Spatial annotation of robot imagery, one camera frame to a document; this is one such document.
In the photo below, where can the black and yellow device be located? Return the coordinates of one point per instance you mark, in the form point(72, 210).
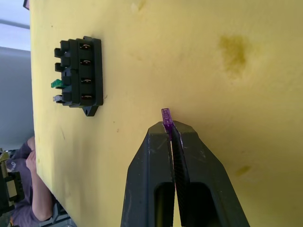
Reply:
point(9, 186)

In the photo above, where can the green blade fuse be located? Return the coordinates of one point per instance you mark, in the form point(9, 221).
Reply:
point(56, 84)

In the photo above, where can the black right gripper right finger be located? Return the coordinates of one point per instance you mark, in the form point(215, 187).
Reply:
point(203, 170)

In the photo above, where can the purple blade fuse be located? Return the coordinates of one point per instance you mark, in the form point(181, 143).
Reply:
point(166, 117)

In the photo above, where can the yellow foam mat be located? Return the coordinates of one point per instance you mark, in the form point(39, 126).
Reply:
point(165, 94)

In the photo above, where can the seated person in purple shirt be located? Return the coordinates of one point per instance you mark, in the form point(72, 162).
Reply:
point(28, 184)

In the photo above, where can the black fuse box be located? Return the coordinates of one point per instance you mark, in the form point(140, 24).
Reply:
point(81, 73)

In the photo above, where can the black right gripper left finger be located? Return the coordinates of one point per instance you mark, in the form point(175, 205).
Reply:
point(144, 165)

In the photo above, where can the clear grey blade fuse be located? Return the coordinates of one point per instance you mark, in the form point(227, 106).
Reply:
point(56, 98)

